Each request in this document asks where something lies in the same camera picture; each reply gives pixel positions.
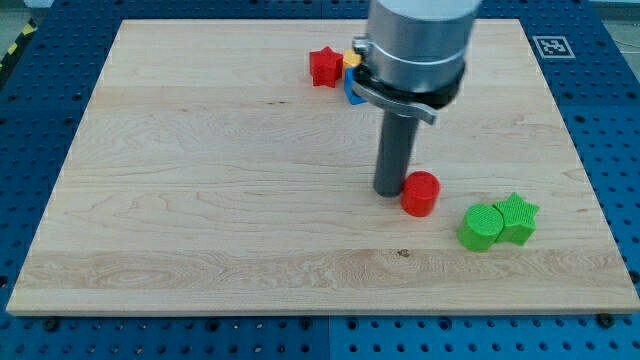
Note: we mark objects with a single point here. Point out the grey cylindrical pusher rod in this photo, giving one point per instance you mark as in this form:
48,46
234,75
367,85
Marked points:
394,152

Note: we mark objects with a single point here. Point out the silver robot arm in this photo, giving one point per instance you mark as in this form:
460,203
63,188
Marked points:
413,55

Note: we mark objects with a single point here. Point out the red star block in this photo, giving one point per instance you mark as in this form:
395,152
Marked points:
325,67

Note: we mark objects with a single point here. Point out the green star block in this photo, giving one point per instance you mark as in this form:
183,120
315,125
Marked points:
518,219

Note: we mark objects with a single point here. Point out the blue block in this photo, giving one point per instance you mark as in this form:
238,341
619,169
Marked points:
348,84

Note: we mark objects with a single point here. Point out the red cylinder block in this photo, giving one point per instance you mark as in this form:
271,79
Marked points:
420,193

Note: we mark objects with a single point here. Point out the light wooden board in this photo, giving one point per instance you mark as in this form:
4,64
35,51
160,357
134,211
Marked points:
208,176

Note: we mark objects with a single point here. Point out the yellow block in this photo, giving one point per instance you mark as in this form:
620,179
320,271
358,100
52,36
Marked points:
350,59

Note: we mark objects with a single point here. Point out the green cylinder block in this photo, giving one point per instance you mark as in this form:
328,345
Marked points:
480,227

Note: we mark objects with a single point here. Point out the white fiducial marker tag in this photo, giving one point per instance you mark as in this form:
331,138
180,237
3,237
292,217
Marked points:
553,47

